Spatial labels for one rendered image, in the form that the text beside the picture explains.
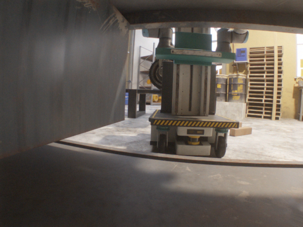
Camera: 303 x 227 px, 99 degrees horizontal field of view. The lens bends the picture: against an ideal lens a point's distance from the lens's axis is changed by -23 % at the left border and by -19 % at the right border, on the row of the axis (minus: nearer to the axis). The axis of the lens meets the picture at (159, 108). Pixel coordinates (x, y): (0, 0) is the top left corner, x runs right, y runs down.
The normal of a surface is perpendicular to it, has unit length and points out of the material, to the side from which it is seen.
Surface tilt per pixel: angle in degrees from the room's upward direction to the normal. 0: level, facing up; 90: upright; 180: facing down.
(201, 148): 90
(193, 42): 90
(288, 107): 90
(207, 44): 90
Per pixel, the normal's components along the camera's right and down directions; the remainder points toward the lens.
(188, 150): -0.04, 0.07
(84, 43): 0.98, 0.06
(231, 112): -0.62, 0.03
